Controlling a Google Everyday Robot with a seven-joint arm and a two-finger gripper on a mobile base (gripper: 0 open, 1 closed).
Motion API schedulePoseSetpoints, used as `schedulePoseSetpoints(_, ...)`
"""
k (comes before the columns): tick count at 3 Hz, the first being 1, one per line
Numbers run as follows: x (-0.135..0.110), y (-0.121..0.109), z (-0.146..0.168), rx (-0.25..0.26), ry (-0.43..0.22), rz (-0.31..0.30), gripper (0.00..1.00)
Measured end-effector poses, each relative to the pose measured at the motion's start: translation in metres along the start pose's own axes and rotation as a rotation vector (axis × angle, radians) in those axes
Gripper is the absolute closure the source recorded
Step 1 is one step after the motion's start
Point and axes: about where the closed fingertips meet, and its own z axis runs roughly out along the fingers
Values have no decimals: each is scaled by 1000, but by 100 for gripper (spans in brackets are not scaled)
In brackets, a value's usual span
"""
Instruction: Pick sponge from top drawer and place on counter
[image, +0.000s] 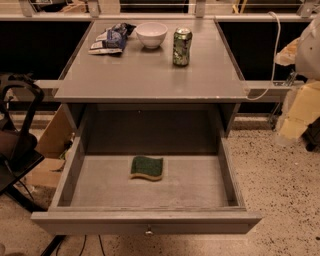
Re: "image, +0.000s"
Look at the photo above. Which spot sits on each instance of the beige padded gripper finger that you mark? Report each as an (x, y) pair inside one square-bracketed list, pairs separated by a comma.
[(304, 110), (288, 54)]

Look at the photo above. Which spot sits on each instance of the green and yellow sponge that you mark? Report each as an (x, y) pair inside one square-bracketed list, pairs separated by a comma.
[(146, 168)]

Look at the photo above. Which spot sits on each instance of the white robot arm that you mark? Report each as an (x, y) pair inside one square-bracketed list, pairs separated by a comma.
[(304, 53)]

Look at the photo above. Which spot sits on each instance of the grey open top drawer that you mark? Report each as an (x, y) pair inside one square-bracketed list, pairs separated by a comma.
[(198, 194)]

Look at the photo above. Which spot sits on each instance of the grey cabinet with counter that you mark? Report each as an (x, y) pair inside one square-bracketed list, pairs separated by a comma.
[(141, 103)]

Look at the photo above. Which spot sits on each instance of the metal drawer knob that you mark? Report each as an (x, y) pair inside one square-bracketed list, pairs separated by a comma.
[(149, 231)]

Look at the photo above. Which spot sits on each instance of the green soda can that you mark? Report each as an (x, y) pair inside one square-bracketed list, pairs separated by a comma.
[(182, 39)]

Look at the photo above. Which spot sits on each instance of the white ceramic bowl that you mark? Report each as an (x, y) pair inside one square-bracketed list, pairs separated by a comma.
[(151, 34)]

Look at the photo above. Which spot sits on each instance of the blue chip bag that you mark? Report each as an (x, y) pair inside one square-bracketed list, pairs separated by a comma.
[(113, 40)]

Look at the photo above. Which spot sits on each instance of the cardboard box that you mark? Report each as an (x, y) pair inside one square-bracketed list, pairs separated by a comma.
[(53, 144)]

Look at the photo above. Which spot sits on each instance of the metal railing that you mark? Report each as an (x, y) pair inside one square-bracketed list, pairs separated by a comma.
[(36, 10)]

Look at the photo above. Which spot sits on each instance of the black chair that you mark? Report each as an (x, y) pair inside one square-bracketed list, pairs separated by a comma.
[(17, 147)]

